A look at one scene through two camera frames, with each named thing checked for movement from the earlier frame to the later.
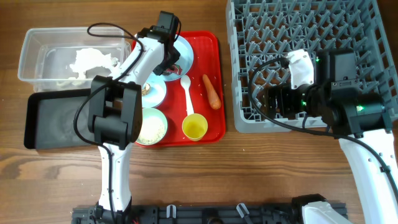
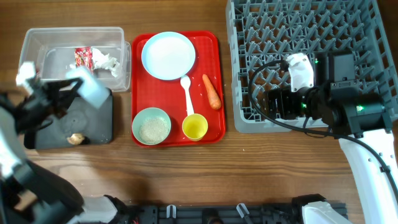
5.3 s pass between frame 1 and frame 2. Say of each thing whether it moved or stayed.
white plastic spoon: stayed
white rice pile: stayed
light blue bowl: moved
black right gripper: stayed
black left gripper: moved
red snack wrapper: moved
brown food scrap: moved
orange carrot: stayed
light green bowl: stayed
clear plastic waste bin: stayed
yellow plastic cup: stayed
